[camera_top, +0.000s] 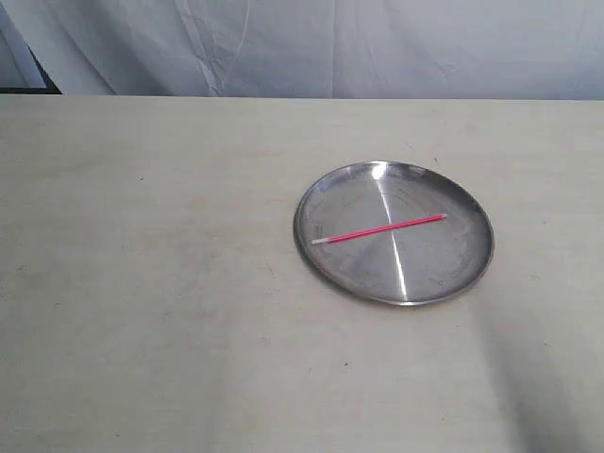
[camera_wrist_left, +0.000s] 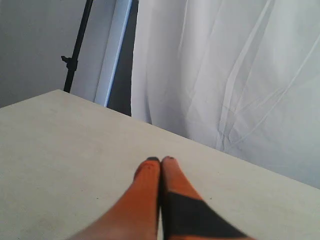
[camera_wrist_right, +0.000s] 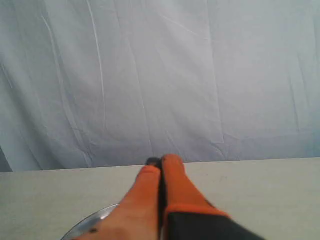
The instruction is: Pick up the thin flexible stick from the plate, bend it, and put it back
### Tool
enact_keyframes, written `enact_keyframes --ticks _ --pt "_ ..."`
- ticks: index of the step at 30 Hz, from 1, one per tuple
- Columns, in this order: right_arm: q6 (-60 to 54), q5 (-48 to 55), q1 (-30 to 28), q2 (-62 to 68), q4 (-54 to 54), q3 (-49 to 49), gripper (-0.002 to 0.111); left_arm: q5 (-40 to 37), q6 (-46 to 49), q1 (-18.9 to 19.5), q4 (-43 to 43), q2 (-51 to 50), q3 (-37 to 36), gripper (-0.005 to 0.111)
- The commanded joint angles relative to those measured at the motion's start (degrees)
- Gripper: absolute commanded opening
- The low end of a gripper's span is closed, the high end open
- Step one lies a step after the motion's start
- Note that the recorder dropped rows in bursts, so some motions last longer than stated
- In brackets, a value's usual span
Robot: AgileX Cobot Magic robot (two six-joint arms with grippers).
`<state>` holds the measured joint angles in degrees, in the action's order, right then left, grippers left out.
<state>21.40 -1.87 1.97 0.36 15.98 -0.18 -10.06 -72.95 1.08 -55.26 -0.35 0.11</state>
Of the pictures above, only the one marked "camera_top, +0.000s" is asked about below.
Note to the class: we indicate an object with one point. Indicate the pink thin stick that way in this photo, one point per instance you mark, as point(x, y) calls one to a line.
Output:
point(379, 229)

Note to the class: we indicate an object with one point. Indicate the round silver metal plate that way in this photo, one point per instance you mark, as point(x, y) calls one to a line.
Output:
point(410, 266)

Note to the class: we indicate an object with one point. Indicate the white backdrop cloth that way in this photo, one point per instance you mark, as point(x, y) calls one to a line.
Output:
point(319, 49)

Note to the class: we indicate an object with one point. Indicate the black framed white panel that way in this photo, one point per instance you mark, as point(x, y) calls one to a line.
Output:
point(21, 73)

